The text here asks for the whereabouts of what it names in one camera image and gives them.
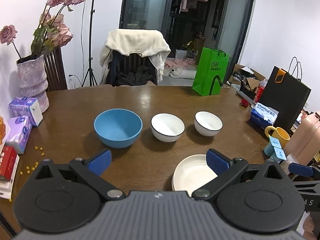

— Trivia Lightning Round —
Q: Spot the cream plate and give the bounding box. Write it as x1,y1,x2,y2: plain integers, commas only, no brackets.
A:
171,154,217,197

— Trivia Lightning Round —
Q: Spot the blue plastic bowl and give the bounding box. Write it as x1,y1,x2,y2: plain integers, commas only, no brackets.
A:
93,108,143,149

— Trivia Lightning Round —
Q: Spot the white bowl black rim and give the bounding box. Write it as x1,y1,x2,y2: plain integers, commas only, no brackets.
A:
194,111,223,137
151,113,185,143

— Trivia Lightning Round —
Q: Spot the person's right hand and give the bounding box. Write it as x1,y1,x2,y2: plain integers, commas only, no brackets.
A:
303,216,317,240

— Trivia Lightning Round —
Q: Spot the yellow ceramic mug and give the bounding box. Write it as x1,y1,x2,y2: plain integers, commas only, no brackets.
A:
265,126,290,147

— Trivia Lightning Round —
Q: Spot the blue Manhua tissue box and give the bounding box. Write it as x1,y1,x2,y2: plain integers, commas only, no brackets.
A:
250,102,279,129

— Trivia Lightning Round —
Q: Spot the small red flower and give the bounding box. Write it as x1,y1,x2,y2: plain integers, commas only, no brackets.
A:
240,99,249,108

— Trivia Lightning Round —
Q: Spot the purple tissue pack front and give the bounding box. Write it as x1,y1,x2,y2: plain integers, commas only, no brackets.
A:
5,115,33,155

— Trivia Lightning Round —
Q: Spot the purple tissue pack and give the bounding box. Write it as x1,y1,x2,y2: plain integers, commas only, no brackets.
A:
9,97,43,127
5,115,33,155

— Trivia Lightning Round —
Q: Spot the red label plastic bottle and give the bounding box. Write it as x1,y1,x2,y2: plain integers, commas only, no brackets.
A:
253,78,268,103

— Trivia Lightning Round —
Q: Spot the red gift box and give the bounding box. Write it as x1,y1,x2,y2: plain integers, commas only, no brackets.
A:
0,146,18,181

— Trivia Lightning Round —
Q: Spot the studio light on tripod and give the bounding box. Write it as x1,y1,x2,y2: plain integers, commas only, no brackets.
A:
81,0,98,87

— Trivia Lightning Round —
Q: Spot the white flat boxes stack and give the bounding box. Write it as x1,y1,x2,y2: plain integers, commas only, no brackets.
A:
0,155,20,200

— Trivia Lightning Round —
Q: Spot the purple tissue pack rear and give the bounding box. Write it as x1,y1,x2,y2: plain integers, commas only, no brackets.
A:
9,97,43,127

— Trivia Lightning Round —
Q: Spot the black paper shopping bag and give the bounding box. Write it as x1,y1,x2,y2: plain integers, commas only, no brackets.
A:
259,56,311,133

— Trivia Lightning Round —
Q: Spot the green paper shopping bag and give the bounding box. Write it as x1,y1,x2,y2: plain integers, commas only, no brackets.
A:
192,47,229,96

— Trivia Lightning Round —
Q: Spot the yellow-green snack box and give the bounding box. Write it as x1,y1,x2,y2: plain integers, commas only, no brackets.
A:
0,116,11,152

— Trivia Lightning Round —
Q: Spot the dark wooden chair left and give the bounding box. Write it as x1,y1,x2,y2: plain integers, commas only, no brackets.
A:
44,47,68,92

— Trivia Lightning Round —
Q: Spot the white plush toy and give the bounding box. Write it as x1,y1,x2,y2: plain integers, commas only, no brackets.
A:
169,68,196,80

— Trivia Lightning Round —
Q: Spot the purple textured vase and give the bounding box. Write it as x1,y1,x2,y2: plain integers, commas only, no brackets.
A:
16,55,49,113

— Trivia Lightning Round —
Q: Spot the chair with cream blanket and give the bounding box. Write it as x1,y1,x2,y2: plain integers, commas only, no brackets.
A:
100,29,171,86

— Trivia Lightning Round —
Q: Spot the dried pink roses bouquet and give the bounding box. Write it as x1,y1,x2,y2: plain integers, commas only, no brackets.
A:
1,0,85,63

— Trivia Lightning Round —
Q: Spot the black sliding glass door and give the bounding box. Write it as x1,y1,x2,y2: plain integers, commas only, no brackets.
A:
120,0,254,81

